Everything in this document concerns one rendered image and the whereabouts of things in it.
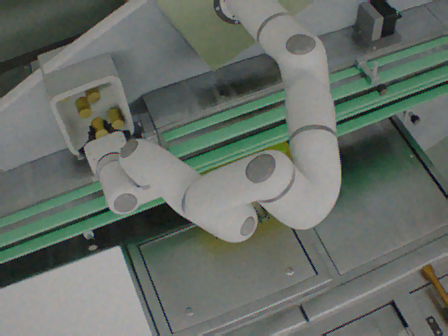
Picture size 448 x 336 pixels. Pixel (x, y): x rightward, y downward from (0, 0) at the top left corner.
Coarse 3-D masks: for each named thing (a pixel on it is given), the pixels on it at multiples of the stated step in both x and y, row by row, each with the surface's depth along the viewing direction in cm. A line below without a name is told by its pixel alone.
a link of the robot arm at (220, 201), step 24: (240, 168) 90; (264, 168) 88; (288, 168) 87; (192, 192) 94; (216, 192) 91; (240, 192) 89; (264, 192) 87; (192, 216) 94; (216, 216) 91; (240, 216) 95; (240, 240) 99
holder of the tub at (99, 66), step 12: (84, 60) 131; (96, 60) 130; (108, 60) 130; (60, 72) 129; (72, 72) 129; (84, 72) 128; (96, 72) 128; (108, 72) 128; (48, 84) 127; (60, 84) 127; (72, 84) 126; (48, 96) 125
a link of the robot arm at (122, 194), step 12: (108, 168) 120; (120, 168) 120; (108, 180) 118; (120, 180) 116; (132, 180) 118; (108, 192) 116; (120, 192) 115; (132, 192) 116; (144, 192) 117; (156, 192) 117; (108, 204) 116; (120, 204) 116; (132, 204) 117
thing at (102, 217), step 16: (416, 96) 165; (432, 96) 164; (368, 112) 163; (384, 112) 162; (336, 128) 160; (352, 128) 159; (288, 144) 158; (144, 208) 149; (64, 224) 148; (80, 224) 147; (96, 224) 147; (32, 240) 145; (48, 240) 145; (0, 256) 143; (16, 256) 143
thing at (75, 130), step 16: (96, 80) 126; (112, 80) 127; (64, 96) 125; (80, 96) 136; (112, 96) 141; (64, 112) 138; (96, 112) 143; (128, 112) 137; (64, 128) 133; (80, 128) 145; (128, 128) 143; (80, 144) 143
